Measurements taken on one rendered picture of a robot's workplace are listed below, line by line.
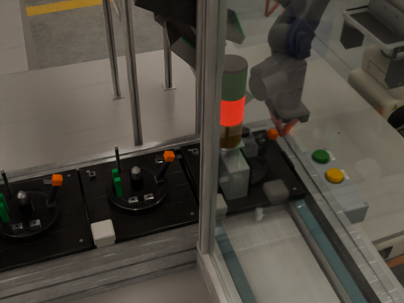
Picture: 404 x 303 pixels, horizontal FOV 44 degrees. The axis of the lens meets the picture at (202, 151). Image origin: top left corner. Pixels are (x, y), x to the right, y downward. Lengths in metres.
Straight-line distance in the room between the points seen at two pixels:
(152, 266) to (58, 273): 0.20
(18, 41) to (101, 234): 1.08
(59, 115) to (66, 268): 0.64
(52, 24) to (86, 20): 0.24
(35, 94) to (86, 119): 0.22
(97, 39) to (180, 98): 2.08
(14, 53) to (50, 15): 2.11
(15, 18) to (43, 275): 1.29
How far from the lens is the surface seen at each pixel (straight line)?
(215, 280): 1.04
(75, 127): 1.55
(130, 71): 1.20
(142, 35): 3.66
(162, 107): 1.59
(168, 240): 1.11
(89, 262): 1.09
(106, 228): 1.09
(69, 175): 1.24
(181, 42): 1.24
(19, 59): 1.90
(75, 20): 3.93
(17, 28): 2.09
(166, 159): 1.11
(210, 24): 0.71
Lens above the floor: 1.84
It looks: 43 degrees down
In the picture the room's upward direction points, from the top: 1 degrees clockwise
